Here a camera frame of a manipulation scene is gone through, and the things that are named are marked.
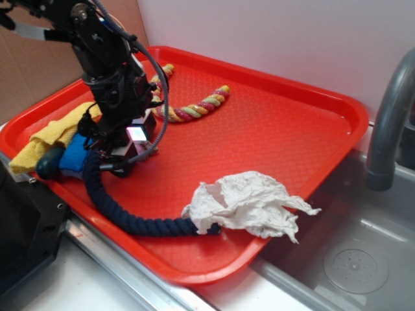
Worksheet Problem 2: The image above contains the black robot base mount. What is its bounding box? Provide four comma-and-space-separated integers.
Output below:
1, 165, 70, 298

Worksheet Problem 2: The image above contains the crumpled white paper towel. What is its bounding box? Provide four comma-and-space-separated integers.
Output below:
182, 171, 321, 244

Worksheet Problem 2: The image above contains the dark navy twisted rope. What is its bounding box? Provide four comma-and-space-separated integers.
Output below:
83, 150, 222, 238

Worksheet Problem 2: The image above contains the brown wood chip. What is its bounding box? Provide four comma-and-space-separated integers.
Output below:
139, 143, 158, 157

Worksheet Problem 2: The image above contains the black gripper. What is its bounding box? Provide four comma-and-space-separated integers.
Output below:
78, 58, 157, 178

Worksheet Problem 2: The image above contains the red plastic tray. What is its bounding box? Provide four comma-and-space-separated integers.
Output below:
0, 45, 371, 286

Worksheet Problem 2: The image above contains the grey sink basin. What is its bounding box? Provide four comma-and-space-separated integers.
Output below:
252, 151, 414, 310

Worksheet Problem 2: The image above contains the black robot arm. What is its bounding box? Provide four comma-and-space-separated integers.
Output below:
1, 1, 156, 174

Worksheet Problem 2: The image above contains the multicolour twisted rope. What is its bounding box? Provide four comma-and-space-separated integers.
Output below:
149, 63, 231, 124

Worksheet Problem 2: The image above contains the yellow cloth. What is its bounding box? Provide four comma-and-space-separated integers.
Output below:
9, 102, 102, 174

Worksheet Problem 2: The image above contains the grey sink faucet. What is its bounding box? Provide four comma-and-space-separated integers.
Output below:
365, 49, 414, 191

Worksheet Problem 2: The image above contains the dark green toy cucumber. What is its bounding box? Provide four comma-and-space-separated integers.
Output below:
35, 147, 65, 180

